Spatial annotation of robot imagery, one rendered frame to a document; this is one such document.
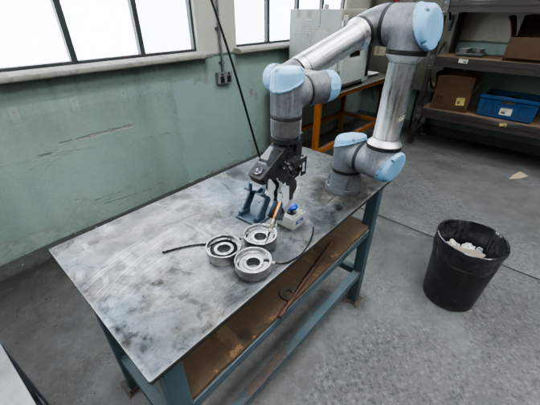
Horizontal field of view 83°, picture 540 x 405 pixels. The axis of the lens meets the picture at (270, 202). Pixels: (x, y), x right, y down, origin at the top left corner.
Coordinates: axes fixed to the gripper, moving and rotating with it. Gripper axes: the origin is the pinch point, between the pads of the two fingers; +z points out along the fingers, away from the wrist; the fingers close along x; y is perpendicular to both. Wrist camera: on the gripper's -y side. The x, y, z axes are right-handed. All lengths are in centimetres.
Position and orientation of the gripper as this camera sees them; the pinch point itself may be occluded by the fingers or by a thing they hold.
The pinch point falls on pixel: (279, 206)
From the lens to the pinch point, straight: 84.4
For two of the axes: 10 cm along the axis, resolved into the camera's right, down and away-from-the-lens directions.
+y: 6.3, -4.2, 6.6
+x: -7.8, -3.4, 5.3
